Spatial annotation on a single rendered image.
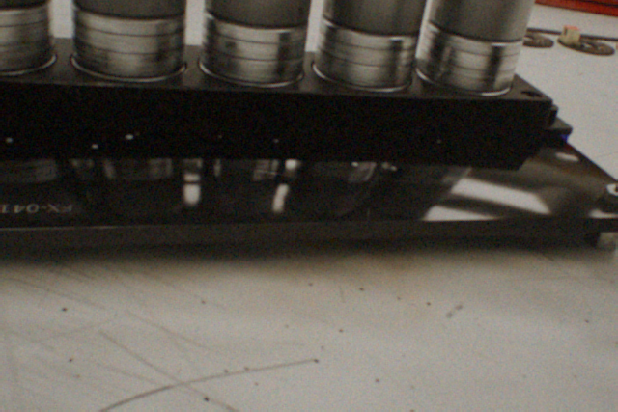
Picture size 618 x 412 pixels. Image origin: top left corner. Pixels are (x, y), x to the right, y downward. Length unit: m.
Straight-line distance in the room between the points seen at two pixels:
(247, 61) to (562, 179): 0.08
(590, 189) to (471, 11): 0.05
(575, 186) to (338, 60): 0.06
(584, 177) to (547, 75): 0.12
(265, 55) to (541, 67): 0.16
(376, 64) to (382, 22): 0.01
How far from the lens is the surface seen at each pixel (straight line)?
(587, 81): 0.29
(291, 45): 0.16
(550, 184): 0.16
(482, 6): 0.17
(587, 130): 0.23
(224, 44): 0.15
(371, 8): 0.16
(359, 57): 0.16
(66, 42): 0.17
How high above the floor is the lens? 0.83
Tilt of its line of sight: 28 degrees down
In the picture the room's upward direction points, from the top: 9 degrees clockwise
